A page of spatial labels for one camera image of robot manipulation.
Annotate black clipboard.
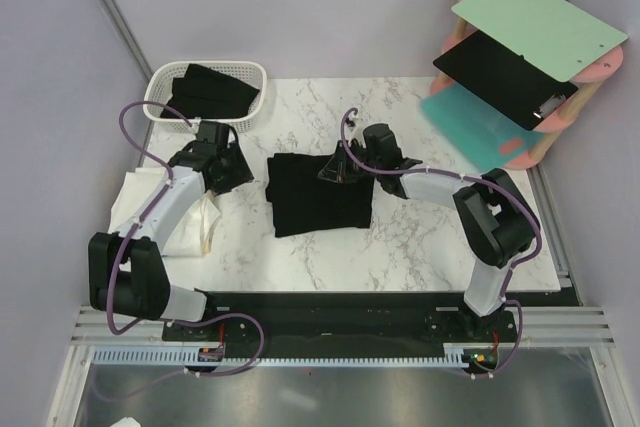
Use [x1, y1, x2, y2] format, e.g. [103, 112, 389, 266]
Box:
[433, 31, 578, 131]

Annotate teal cutting board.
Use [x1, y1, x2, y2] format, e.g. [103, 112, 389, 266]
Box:
[420, 84, 544, 172]

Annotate white slotted cable duct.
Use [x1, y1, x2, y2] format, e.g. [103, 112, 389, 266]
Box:
[91, 346, 469, 368]

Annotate pink wooden shelf rack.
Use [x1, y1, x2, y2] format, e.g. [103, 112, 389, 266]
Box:
[421, 0, 627, 171]

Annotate green mint board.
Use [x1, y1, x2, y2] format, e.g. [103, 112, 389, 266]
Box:
[452, 0, 628, 82]

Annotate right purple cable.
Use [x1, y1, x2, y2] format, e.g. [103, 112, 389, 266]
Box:
[340, 107, 544, 381]

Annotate white paper scrap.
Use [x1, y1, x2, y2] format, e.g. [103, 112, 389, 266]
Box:
[110, 417, 141, 427]

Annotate white t shirt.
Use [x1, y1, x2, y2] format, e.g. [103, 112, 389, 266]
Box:
[108, 168, 205, 257]

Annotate white plastic laundry basket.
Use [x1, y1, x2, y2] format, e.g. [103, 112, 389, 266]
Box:
[143, 61, 267, 132]

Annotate black t shirt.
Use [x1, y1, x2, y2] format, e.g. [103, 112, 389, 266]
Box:
[265, 153, 374, 238]

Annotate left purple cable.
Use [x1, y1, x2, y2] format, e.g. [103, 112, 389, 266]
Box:
[89, 101, 266, 401]

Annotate black t shirts in basket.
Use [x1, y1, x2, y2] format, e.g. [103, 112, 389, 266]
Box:
[167, 64, 260, 119]

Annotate purple cable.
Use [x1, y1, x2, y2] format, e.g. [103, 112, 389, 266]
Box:
[340, 107, 544, 381]
[89, 101, 266, 401]

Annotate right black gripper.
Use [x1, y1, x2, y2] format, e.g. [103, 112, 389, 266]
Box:
[319, 139, 382, 183]

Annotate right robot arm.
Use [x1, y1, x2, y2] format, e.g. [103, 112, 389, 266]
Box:
[318, 123, 542, 341]

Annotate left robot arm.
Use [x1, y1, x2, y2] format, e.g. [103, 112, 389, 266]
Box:
[88, 121, 253, 340]

